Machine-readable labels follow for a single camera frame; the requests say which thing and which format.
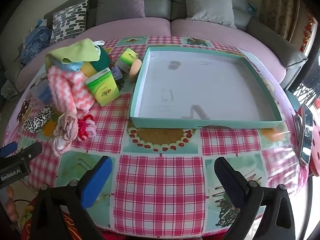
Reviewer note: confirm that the yellow green sponge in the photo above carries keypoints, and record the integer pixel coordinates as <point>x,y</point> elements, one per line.
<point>91,68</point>

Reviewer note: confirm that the leopard print scrunchie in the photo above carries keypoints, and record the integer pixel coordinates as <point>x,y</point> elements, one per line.
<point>35,124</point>

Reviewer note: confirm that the pink satin scrunchie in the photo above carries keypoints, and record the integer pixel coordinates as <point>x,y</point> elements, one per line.
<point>65,133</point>

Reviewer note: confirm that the light grey cushion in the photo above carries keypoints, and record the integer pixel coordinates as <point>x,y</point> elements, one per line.
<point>213,11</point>

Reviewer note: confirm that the teal bag on floor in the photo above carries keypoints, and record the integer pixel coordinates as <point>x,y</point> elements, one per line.
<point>293,100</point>

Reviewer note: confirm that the red pink yarn scrunchie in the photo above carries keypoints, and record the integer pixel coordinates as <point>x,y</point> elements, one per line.
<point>87,129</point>

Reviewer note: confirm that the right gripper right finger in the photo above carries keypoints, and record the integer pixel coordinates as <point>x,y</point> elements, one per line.
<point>248,196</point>

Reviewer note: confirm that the round orange tin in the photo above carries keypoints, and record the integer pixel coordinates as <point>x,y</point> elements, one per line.
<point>134,70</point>

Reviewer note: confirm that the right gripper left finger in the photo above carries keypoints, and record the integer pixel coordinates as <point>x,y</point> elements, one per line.
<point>77,196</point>

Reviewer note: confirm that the black white patterned cushion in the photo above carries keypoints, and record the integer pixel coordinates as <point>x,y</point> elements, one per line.
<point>69,22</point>

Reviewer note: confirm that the checkered picture tablecloth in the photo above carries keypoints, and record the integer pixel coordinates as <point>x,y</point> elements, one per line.
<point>162,183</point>

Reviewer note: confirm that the smartphone on stand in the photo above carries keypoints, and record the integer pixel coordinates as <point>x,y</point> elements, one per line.
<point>304,132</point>

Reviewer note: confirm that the light green cloth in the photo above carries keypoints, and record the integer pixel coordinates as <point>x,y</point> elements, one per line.
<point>82,51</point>

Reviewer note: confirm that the patterned curtain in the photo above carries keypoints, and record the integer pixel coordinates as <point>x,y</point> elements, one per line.
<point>287,18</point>

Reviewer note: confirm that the teal shallow tray box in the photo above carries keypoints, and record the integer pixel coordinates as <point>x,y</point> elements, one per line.
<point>180,87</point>

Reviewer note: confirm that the red plastic stool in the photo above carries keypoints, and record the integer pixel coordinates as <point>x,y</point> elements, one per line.
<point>314,161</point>

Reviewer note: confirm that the light blue face mask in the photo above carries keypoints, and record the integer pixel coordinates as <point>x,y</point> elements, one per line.
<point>73,67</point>

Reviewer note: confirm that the purple cushion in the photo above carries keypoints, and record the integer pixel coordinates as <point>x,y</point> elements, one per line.
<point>114,10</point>

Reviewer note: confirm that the purple cartoon packet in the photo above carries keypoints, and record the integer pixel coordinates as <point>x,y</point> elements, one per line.
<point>116,72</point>

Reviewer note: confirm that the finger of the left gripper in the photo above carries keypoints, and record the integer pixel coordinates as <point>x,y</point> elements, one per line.
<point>30,153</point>
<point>8,149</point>

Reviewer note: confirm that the pink white fluffy towel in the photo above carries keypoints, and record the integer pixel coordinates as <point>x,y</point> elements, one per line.
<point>69,91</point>

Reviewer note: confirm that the blue clothes pile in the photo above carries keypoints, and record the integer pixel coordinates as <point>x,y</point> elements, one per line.
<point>36,41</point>

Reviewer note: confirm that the grey sofa with pink seat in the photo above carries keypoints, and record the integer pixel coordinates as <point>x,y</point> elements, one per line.
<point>169,18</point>

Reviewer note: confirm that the green tissue pack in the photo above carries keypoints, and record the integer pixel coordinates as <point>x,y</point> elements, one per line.
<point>126,59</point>
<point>103,87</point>

